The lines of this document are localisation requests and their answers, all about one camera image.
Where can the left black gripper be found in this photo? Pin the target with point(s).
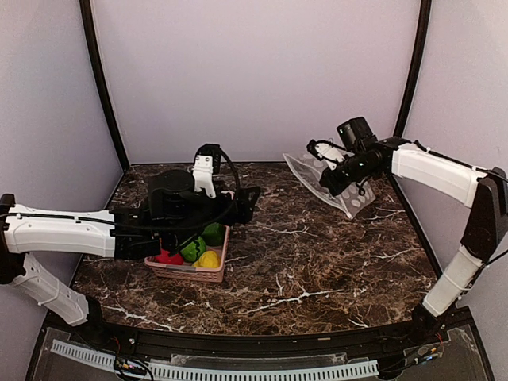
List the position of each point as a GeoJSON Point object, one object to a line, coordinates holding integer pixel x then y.
{"type": "Point", "coordinates": [245, 209]}

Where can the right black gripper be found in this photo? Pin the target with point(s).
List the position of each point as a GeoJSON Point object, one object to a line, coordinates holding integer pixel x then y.
{"type": "Point", "coordinates": [336, 185]}

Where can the clear dotted zip bag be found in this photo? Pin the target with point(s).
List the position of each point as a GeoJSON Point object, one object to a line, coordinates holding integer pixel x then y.
{"type": "Point", "coordinates": [319, 179]}

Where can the yellow toy lemon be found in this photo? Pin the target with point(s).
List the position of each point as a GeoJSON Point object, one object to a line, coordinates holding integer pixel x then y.
{"type": "Point", "coordinates": [209, 259]}

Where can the green toy watermelon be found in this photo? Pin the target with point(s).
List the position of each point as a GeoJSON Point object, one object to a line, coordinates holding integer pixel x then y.
{"type": "Point", "coordinates": [193, 250]}

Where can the pink plastic basket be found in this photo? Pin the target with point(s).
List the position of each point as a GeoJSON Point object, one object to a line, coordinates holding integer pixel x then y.
{"type": "Point", "coordinates": [188, 272]}

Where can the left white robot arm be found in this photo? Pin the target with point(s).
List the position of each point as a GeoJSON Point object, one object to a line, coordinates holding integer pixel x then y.
{"type": "Point", "coordinates": [26, 230]}

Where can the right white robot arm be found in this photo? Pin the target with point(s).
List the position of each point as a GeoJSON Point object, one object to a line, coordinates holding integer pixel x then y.
{"type": "Point", "coordinates": [479, 205]}

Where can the red toy fruit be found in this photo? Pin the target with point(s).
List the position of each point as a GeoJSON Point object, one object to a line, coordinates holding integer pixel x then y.
{"type": "Point", "coordinates": [165, 257]}

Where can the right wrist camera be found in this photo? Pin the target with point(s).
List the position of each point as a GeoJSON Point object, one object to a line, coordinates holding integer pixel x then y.
{"type": "Point", "coordinates": [356, 135]}

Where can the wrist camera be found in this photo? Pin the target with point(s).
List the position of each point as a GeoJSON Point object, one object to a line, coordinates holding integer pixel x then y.
{"type": "Point", "coordinates": [356, 135]}
{"type": "Point", "coordinates": [207, 162]}

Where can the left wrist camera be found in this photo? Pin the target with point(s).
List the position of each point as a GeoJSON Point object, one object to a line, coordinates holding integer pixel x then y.
{"type": "Point", "coordinates": [207, 162]}

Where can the right black frame post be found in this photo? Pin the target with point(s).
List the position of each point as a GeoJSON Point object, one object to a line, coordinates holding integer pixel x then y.
{"type": "Point", "coordinates": [414, 68]}

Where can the black frame post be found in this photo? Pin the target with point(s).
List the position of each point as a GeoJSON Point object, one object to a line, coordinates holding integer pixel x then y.
{"type": "Point", "coordinates": [100, 82]}
{"type": "Point", "coordinates": [414, 68]}

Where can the black front rail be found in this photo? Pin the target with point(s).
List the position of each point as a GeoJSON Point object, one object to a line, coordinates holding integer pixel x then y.
{"type": "Point", "coordinates": [389, 343]}

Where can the white slotted cable duct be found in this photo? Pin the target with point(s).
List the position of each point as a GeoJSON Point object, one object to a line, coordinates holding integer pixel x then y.
{"type": "Point", "coordinates": [187, 367]}

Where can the left black frame post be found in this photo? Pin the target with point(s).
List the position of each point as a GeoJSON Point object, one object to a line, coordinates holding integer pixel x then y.
{"type": "Point", "coordinates": [100, 82]}

